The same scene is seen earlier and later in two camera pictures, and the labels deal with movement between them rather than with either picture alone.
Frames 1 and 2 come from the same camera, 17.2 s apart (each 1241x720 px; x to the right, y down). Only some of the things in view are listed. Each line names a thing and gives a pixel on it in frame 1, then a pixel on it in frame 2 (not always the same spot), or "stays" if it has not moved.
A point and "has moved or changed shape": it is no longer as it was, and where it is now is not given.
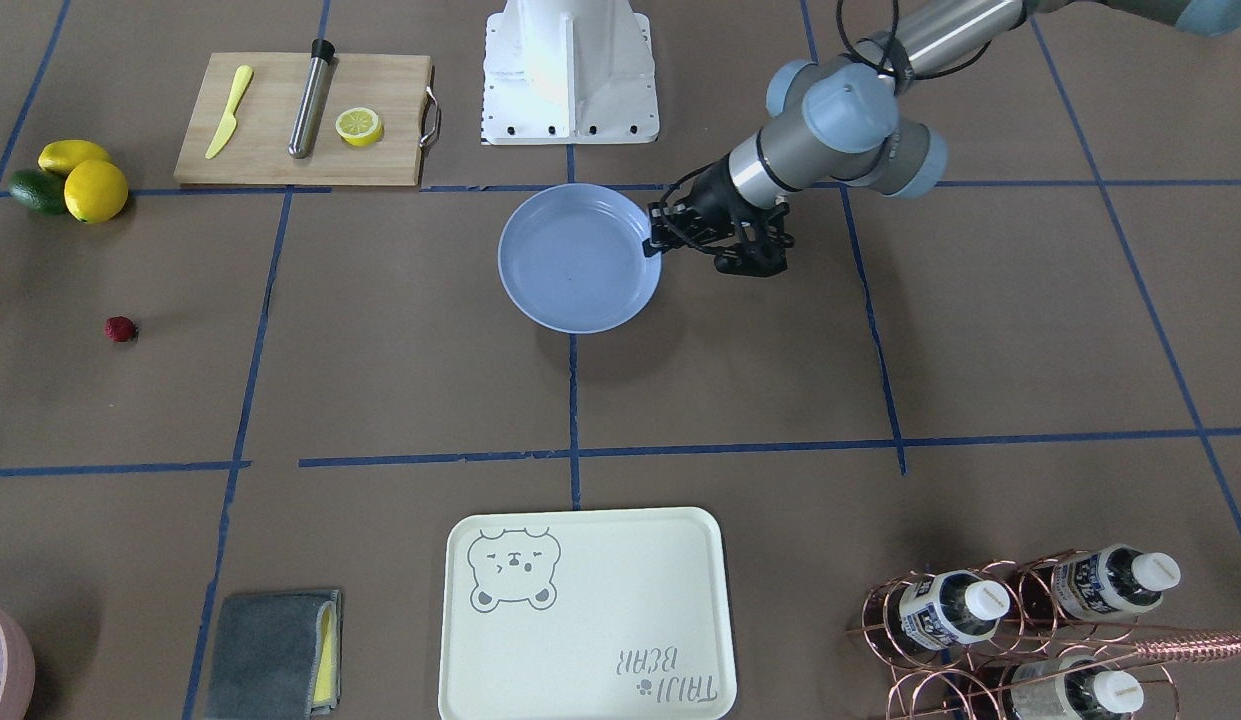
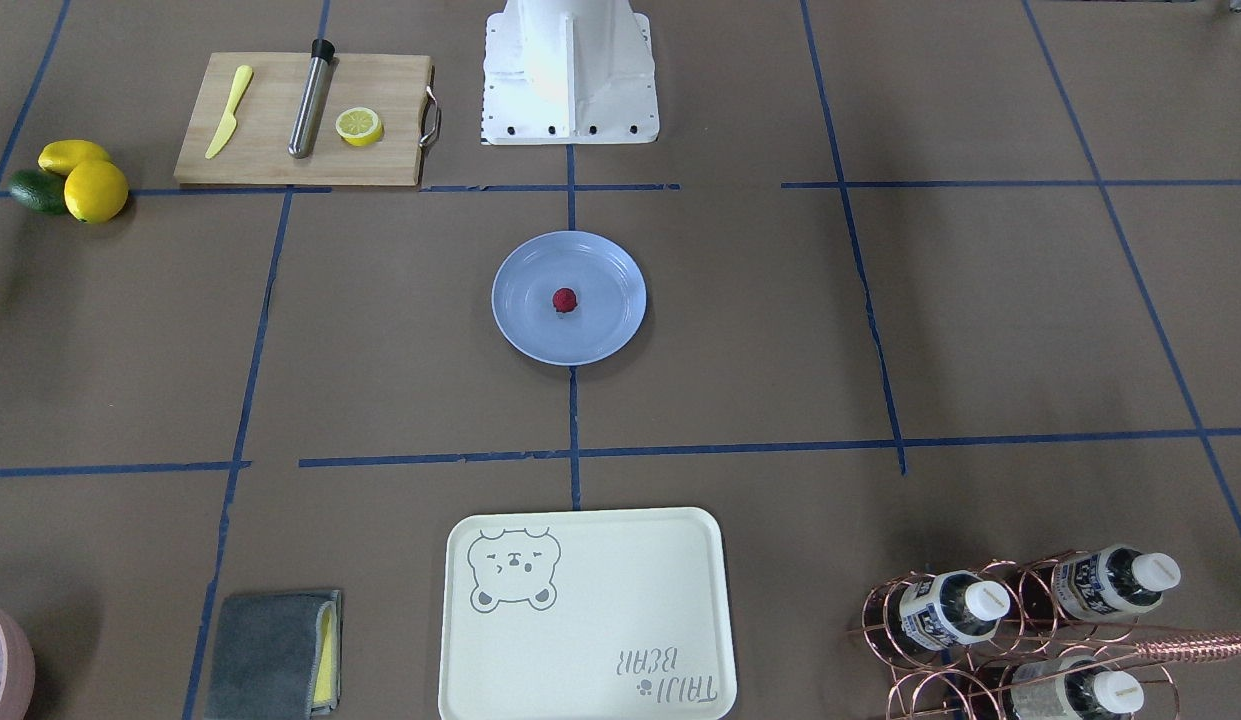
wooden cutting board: [294, 118] stays
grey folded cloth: [277, 656] stays
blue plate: [571, 259] has moved or changed shape
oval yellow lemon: [61, 156] stays
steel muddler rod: [313, 111] stays
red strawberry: [121, 329] to [564, 300]
